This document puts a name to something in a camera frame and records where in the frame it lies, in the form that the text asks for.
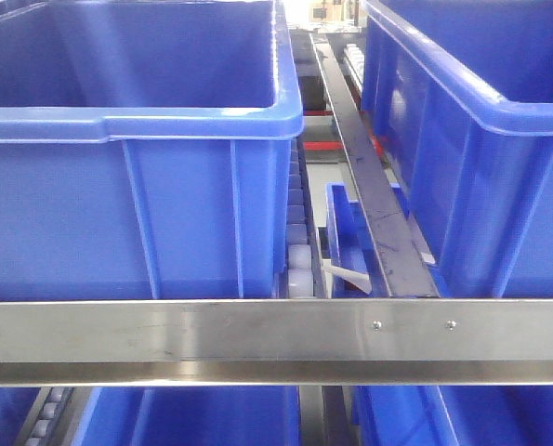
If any blue bin right front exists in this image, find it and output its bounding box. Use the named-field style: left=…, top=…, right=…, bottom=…
left=362, top=1, right=553, bottom=297

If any steel shelf front rail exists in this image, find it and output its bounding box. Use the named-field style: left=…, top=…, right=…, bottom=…
left=0, top=298, right=553, bottom=387

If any blue bin front left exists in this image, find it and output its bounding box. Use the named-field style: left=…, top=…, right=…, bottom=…
left=0, top=1, right=303, bottom=301

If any blue bin bottom left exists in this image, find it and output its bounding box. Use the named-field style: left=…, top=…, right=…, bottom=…
left=72, top=386, right=300, bottom=445

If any white roller track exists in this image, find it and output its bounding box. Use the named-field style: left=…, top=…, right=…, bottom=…
left=272, top=139, right=326, bottom=299

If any blue bin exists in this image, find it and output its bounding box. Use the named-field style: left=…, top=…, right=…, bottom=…
left=0, top=1, right=303, bottom=301
left=72, top=386, right=300, bottom=445
left=353, top=386, right=553, bottom=445
left=362, top=1, right=553, bottom=297

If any steel divider rail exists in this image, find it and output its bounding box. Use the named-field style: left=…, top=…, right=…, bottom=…
left=310, top=35, right=439, bottom=297

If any blue bin lower level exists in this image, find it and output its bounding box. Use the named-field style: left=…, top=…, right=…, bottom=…
left=320, top=181, right=449, bottom=298

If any blue bin bottom right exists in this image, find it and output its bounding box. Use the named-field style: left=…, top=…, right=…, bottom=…
left=353, top=386, right=553, bottom=445

